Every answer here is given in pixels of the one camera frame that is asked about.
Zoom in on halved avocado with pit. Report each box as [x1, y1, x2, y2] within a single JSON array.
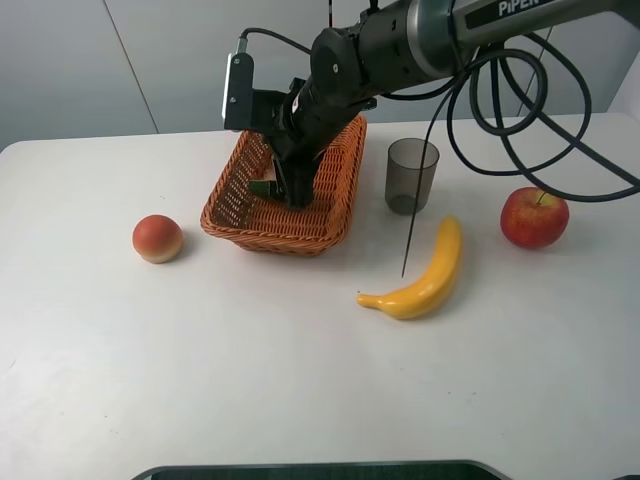
[[248, 167, 286, 202]]

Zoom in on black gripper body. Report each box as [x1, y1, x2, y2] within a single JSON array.
[[259, 74, 376, 173]]

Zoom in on dark monitor edge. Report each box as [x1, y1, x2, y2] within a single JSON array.
[[136, 460, 506, 480]]

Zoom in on black cable bundle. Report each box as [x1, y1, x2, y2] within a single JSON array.
[[239, 0, 640, 203]]

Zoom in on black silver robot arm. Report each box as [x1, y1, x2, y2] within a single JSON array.
[[250, 1, 639, 209]]

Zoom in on black zip tie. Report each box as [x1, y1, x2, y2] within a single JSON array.
[[401, 68, 469, 277]]

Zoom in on yellow banana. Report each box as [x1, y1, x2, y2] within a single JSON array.
[[357, 216, 463, 320]]

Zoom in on orange wicker basket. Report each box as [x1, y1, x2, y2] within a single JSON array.
[[200, 115, 367, 256]]

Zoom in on red apple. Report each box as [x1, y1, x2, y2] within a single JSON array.
[[500, 187, 570, 250]]

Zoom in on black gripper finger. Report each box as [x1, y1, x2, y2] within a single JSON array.
[[272, 154, 320, 208]]

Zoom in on grey translucent plastic cup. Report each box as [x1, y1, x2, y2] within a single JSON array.
[[385, 138, 440, 215]]

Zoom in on red-orange peach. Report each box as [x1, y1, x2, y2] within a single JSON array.
[[132, 214, 184, 264]]

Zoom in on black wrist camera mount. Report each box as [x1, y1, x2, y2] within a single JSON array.
[[222, 37, 286, 134]]

